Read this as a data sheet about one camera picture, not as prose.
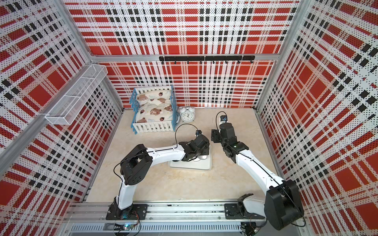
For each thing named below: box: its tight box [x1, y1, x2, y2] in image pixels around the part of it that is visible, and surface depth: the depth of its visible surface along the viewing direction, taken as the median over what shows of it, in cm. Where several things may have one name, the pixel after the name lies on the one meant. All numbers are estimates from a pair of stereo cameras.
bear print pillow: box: [136, 89, 172, 105], surface depth 110 cm
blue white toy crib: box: [129, 85, 180, 135], surface depth 107 cm
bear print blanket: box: [135, 102, 173, 123], surface depth 109 cm
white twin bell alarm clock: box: [180, 107, 195, 123], surface depth 110 cm
